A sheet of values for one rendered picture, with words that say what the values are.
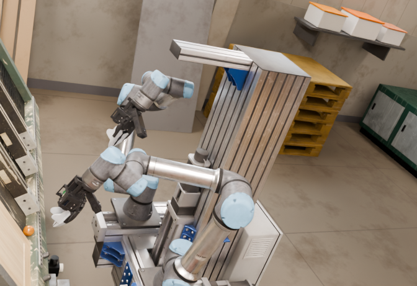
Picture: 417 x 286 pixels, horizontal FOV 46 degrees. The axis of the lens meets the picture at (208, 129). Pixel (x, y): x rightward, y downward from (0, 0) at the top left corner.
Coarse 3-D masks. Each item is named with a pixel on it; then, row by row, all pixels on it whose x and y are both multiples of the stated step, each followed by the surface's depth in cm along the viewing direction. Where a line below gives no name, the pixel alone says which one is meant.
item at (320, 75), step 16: (304, 64) 625; (320, 80) 583; (336, 80) 606; (304, 96) 578; (320, 96) 588; (336, 96) 600; (208, 112) 632; (304, 112) 619; (320, 112) 640; (336, 112) 611; (304, 128) 611; (320, 128) 620; (288, 144) 606; (304, 144) 619; (320, 144) 634
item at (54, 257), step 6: (54, 258) 236; (48, 264) 237; (54, 264) 236; (60, 264) 240; (48, 270) 236; (54, 270) 237; (60, 270) 239; (54, 276) 233; (54, 282) 230; (60, 282) 228; (66, 282) 229
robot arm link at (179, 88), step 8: (176, 80) 206; (184, 80) 209; (176, 88) 205; (184, 88) 206; (192, 88) 207; (160, 96) 228; (168, 96) 216; (176, 96) 210; (184, 96) 208; (152, 104) 240; (160, 104) 235; (168, 104) 232
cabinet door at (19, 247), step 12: (0, 204) 208; (0, 216) 203; (0, 228) 198; (12, 228) 212; (0, 240) 193; (12, 240) 206; (24, 240) 220; (0, 252) 188; (12, 252) 200; (24, 252) 213; (12, 264) 195; (24, 264) 208; (12, 276) 190; (24, 276) 202
